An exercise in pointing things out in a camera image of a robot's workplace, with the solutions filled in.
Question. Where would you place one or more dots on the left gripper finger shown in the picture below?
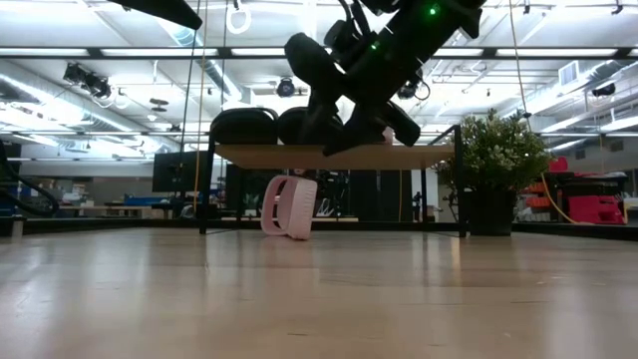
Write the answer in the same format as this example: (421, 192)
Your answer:
(169, 11)

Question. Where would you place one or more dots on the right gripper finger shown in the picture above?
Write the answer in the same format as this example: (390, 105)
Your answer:
(405, 127)
(356, 134)

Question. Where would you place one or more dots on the pink rubber slide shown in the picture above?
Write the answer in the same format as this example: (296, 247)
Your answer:
(388, 135)
(301, 209)

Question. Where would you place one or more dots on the wooden shelf black metal frame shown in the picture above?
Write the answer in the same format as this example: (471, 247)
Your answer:
(299, 157)

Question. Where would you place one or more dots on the black rubber slide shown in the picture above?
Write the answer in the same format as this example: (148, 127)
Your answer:
(244, 127)
(294, 127)

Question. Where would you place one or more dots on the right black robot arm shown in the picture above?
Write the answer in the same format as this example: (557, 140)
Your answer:
(423, 30)

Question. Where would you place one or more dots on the black round ceiling fixture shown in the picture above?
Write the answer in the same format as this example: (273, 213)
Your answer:
(285, 88)

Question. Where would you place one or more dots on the green plant in black pot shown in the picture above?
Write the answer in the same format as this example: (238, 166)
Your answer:
(493, 149)

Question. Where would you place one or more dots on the black ceiling spotlight cluster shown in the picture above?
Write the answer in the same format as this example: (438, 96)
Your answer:
(95, 86)

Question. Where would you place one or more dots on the small potted plant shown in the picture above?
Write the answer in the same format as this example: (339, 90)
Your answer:
(250, 202)

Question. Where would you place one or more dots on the red container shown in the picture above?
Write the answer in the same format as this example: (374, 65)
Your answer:
(558, 165)

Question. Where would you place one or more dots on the black monitor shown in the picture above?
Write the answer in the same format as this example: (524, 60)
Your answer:
(174, 172)

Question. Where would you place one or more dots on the red storage bin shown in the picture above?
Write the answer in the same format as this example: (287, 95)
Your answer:
(593, 209)

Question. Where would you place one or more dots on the black overhead camera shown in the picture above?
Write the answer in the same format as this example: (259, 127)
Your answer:
(410, 91)

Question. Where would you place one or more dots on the black overhead frame bar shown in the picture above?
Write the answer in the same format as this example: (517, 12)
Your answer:
(224, 52)

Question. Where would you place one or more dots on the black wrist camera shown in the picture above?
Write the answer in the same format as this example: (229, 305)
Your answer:
(314, 65)

